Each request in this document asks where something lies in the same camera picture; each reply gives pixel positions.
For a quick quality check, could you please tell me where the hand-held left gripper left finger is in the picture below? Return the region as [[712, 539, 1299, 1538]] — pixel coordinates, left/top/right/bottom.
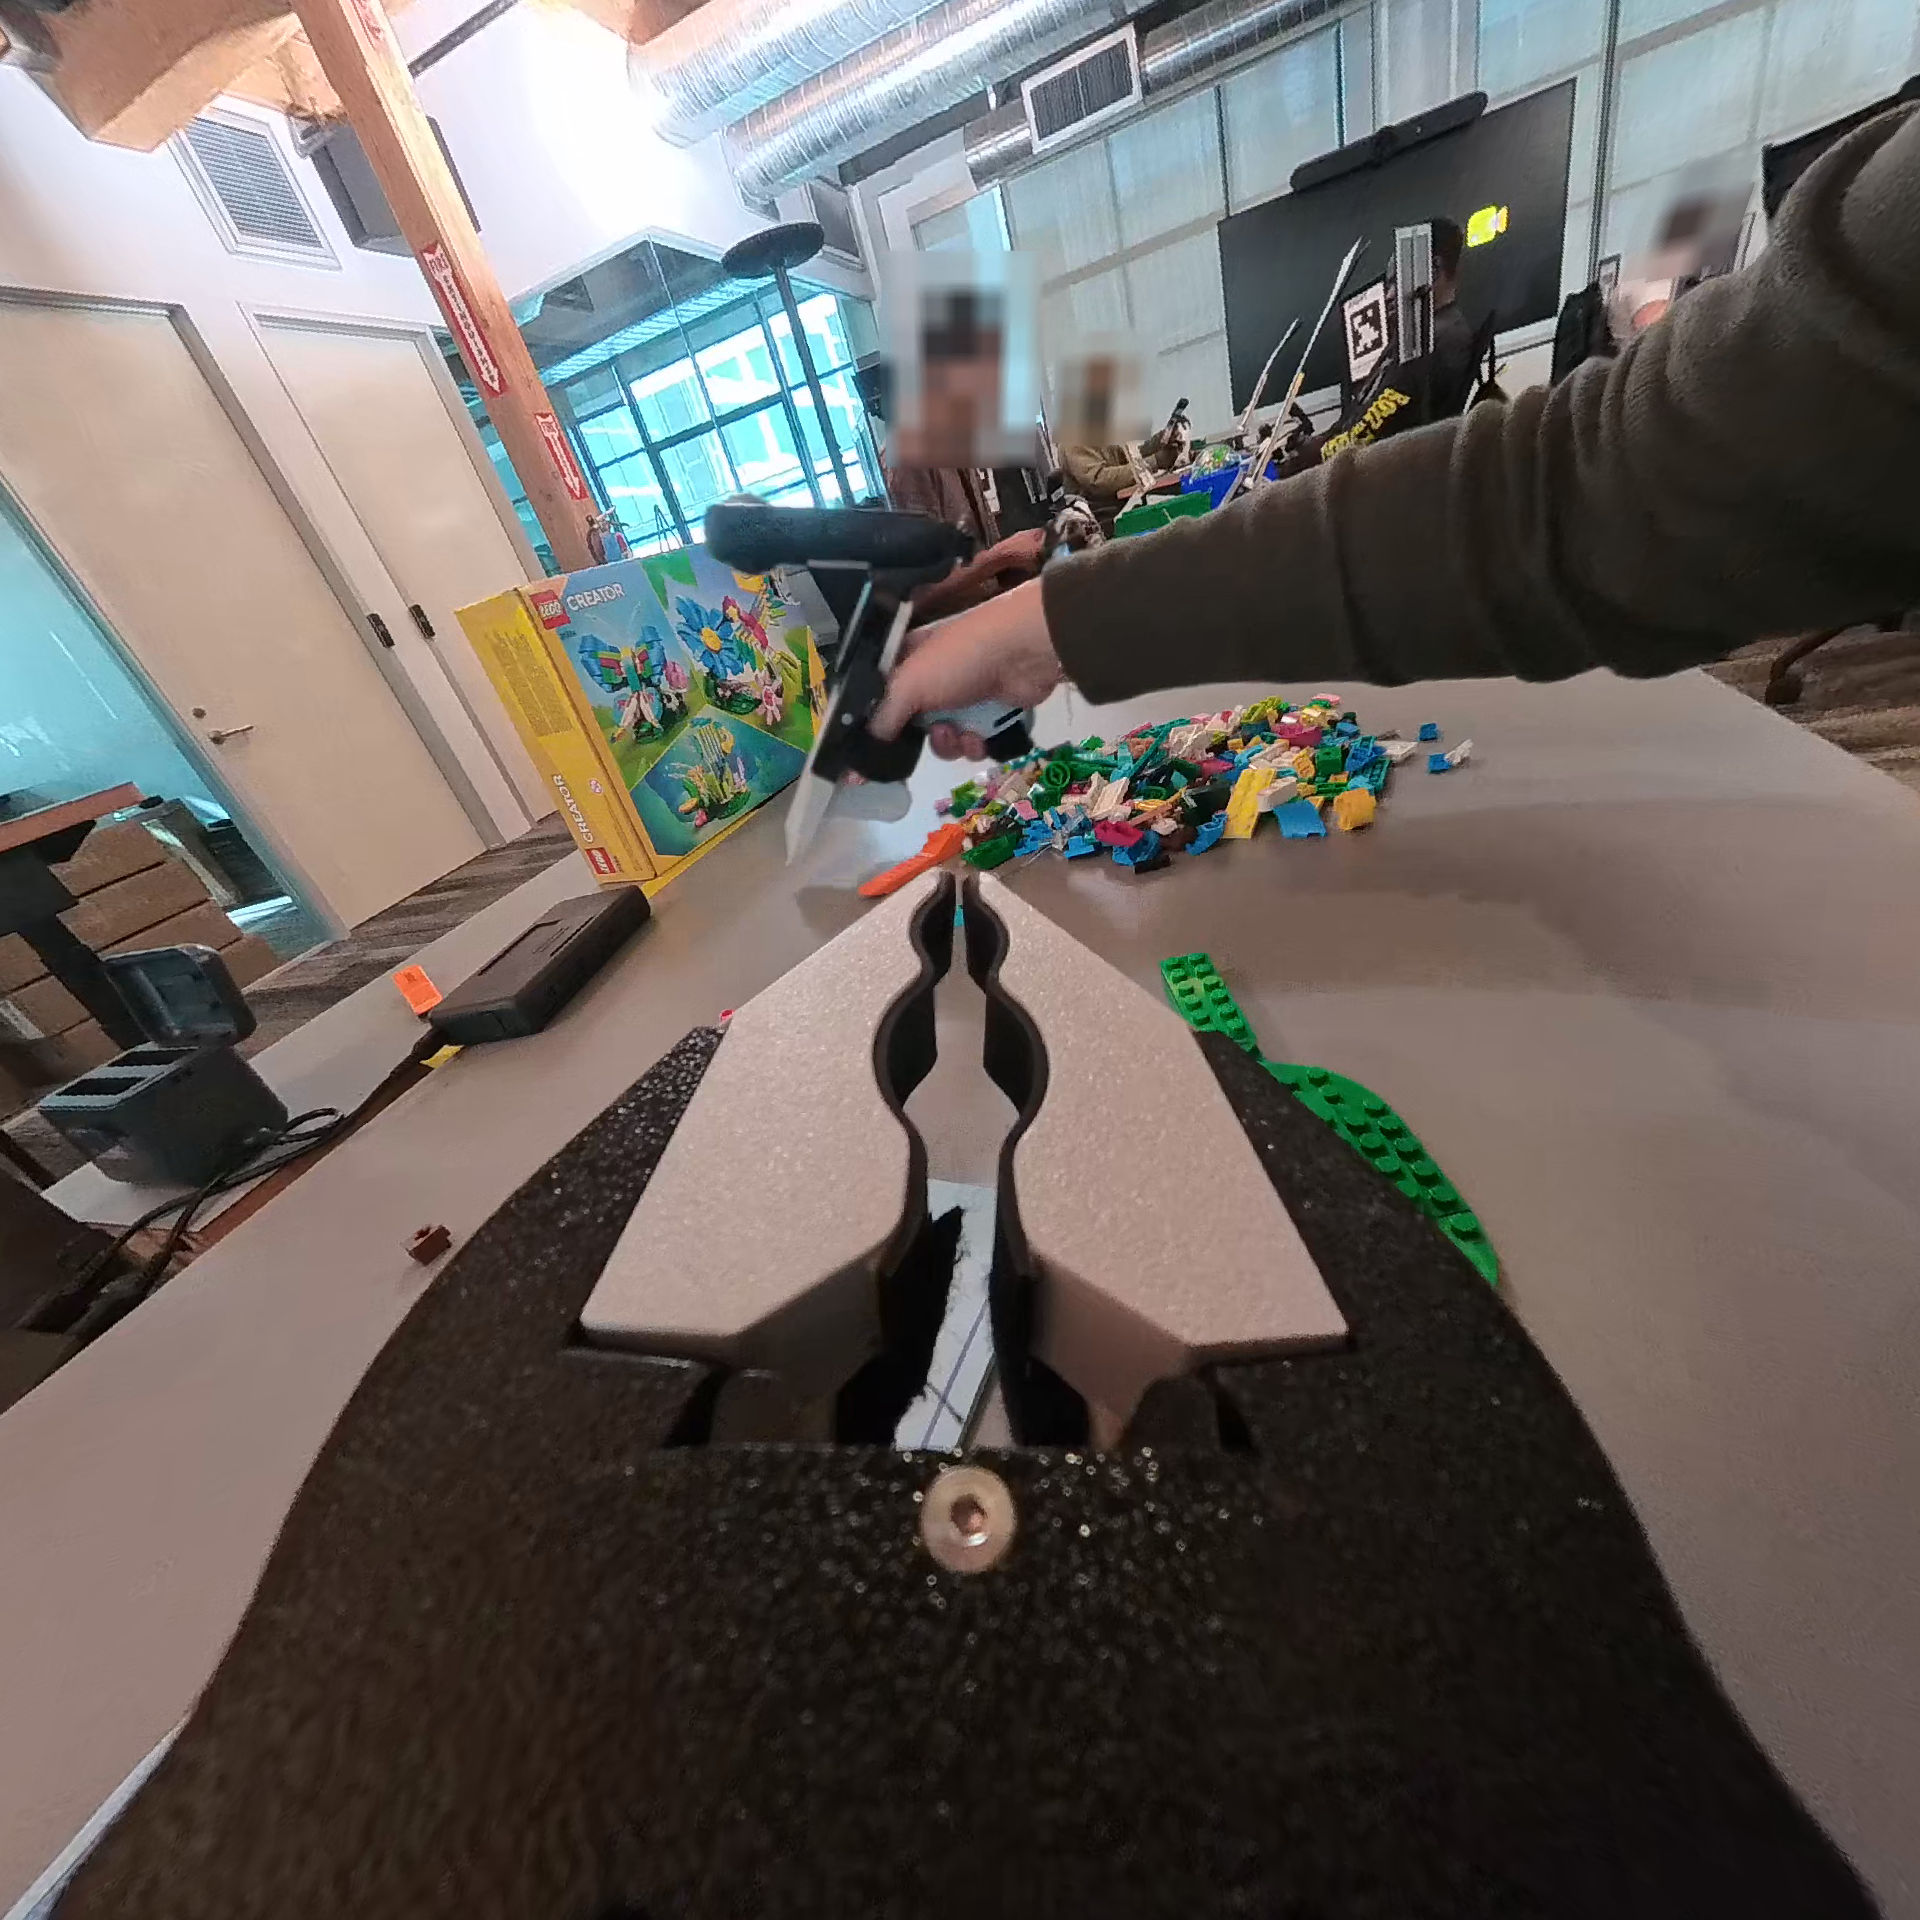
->
[[575, 873, 961, 1445]]

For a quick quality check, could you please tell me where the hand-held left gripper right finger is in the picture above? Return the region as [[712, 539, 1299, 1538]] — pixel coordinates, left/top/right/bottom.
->
[[967, 873, 1352, 1445]]

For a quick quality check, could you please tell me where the pile of coloured toy bricks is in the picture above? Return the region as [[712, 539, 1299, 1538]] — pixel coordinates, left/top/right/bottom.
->
[[944, 693, 1473, 876]]

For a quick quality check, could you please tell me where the person's right forearm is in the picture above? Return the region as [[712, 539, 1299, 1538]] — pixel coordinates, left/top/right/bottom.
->
[[1039, 95, 1920, 706]]

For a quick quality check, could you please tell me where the grey desk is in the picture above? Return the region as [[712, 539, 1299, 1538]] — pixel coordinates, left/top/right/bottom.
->
[[0, 667, 1920, 1920]]

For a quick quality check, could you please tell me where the person's right hand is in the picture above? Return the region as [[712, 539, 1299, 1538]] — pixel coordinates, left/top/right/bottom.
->
[[873, 581, 1071, 741]]

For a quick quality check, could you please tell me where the orange brick separator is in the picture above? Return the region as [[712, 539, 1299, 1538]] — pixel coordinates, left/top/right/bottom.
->
[[856, 823, 969, 898]]

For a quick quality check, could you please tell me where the yellow toy brick box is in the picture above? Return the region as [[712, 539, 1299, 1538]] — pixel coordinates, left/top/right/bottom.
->
[[455, 545, 829, 887]]

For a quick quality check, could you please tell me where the green brick plate assembly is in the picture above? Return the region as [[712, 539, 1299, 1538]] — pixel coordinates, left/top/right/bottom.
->
[[1159, 950, 1501, 1290]]

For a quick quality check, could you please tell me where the black floor lamp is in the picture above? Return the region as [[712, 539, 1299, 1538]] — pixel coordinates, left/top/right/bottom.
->
[[719, 222, 887, 513]]

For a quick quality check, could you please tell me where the white door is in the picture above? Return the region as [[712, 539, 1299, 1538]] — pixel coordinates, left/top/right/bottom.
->
[[239, 307, 557, 828], [0, 285, 505, 933]]

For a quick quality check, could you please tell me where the grey battery charger case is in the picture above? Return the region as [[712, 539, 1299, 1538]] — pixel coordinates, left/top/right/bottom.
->
[[35, 945, 290, 1187]]

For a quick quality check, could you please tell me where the black video bar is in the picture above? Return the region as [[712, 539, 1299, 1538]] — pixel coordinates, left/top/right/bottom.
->
[[1288, 94, 1494, 194]]

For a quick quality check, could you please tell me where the stack of cardboard boxes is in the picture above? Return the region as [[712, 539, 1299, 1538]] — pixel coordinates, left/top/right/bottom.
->
[[0, 815, 278, 1081]]

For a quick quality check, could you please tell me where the black cable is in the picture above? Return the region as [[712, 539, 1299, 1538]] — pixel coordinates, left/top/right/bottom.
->
[[0, 1107, 435, 1321]]

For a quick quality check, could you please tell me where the silver air duct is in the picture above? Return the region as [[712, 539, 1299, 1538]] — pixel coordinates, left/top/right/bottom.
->
[[631, 0, 1352, 196]]

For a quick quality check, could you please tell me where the wooden post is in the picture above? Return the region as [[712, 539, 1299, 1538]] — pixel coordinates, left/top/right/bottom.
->
[[291, 0, 594, 572]]

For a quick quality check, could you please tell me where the black wall screen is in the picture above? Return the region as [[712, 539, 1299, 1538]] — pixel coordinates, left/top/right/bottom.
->
[[1218, 77, 1579, 407]]

